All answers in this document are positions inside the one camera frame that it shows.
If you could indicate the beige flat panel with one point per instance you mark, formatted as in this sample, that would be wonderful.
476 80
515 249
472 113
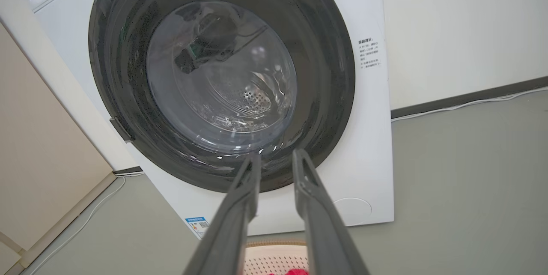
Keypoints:
43 159

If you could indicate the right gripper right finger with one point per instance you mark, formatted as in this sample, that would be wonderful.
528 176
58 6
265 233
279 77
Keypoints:
321 223

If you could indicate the blue energy label sticker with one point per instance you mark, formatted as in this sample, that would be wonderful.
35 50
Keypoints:
198 227

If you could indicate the black round washer door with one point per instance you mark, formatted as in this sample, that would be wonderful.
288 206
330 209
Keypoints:
120 73

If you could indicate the red garment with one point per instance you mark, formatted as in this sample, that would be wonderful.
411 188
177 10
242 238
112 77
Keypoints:
295 272

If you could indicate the black text warning sticker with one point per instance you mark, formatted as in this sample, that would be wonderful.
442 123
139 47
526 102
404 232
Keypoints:
369 52

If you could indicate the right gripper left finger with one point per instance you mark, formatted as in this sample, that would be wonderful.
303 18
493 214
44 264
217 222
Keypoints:
231 223

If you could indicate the white front-load washing machine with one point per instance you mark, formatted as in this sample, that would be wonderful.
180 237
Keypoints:
368 159

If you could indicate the cream perforated laundry basket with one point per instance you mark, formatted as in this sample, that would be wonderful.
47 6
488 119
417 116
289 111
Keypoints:
274 258

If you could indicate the round white filter cover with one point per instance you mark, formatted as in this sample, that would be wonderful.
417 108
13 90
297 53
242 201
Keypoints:
357 211

